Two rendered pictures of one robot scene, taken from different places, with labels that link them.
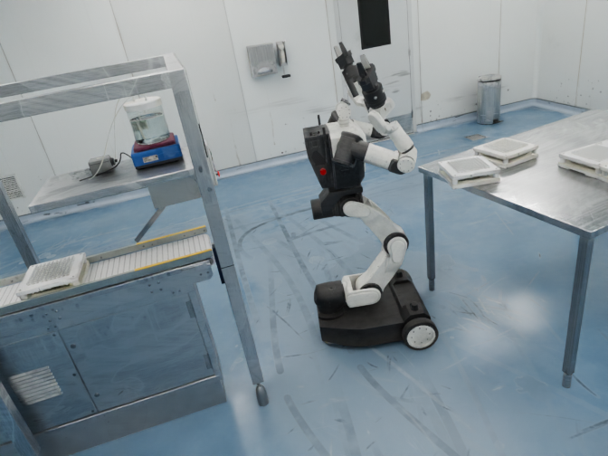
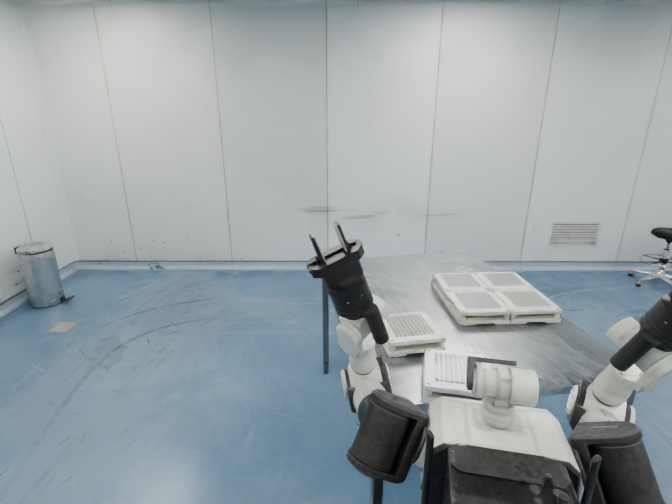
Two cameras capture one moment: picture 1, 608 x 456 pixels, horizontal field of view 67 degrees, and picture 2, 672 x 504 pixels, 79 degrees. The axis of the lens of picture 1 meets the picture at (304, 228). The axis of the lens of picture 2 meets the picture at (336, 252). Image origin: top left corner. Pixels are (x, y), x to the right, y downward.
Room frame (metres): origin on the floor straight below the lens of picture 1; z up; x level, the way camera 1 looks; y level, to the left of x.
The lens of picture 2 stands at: (2.46, 0.42, 1.86)
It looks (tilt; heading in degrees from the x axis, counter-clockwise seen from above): 19 degrees down; 281
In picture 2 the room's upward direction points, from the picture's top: straight up
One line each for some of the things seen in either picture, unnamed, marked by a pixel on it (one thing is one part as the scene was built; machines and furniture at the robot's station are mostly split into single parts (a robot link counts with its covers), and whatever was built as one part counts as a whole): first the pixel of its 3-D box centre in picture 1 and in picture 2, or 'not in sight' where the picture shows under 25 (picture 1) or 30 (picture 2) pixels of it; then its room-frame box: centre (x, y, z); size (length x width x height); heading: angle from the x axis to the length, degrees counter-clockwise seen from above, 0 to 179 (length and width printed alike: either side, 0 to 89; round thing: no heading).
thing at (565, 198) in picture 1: (592, 156); (437, 304); (2.31, -1.63, 0.87); 1.50 x 1.10 x 0.04; 110
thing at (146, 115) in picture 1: (147, 118); not in sight; (1.97, 0.57, 1.53); 0.15 x 0.15 x 0.19
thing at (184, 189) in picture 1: (172, 180); not in sight; (2.06, 0.57, 1.22); 0.22 x 0.11 x 0.20; 103
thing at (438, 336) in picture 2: (505, 147); (408, 327); (2.46, -1.21, 0.95); 0.25 x 0.24 x 0.02; 21
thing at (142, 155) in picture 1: (156, 149); not in sight; (1.98, 0.57, 1.39); 0.21 x 0.20 x 0.09; 13
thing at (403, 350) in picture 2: (504, 156); (407, 337); (2.46, -1.21, 0.90); 0.24 x 0.24 x 0.02; 21
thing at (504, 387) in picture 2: (343, 112); (504, 389); (2.27, -0.29, 1.35); 0.10 x 0.07 x 0.09; 179
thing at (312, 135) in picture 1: (336, 153); (492, 495); (2.28, -0.23, 1.15); 0.34 x 0.30 x 0.36; 179
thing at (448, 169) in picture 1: (467, 166); (458, 371); (2.27, -0.92, 0.95); 0.25 x 0.24 x 0.02; 179
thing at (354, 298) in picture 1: (360, 289); not in sight; (2.28, -0.27, 0.28); 0.21 x 0.20 x 0.13; 89
